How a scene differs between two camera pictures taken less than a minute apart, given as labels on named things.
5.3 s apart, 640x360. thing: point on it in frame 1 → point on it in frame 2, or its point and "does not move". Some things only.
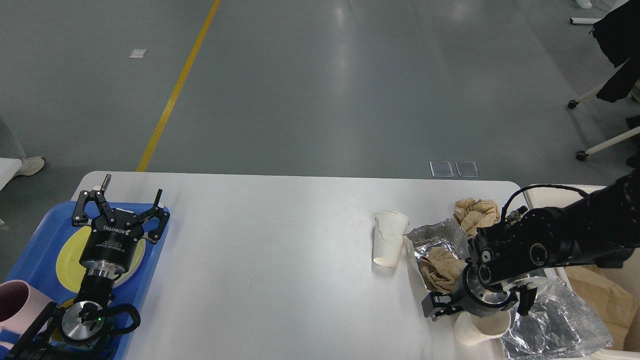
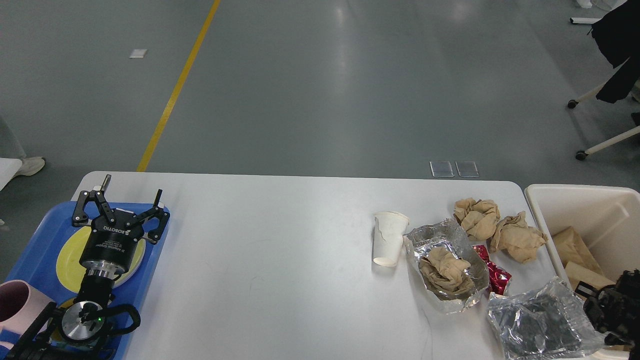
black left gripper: x=111 y=246 does not move
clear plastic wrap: x=558 y=327 does not move
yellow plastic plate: x=71 y=273 does not move
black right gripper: x=476 y=298 → x=615 y=310
